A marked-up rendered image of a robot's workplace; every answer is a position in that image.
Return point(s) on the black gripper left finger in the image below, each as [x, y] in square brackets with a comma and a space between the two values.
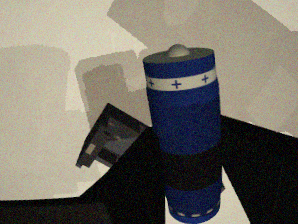
[131, 192]

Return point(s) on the blue cylindrical battery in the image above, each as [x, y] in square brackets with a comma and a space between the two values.
[184, 101]

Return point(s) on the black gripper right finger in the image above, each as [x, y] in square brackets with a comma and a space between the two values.
[262, 167]

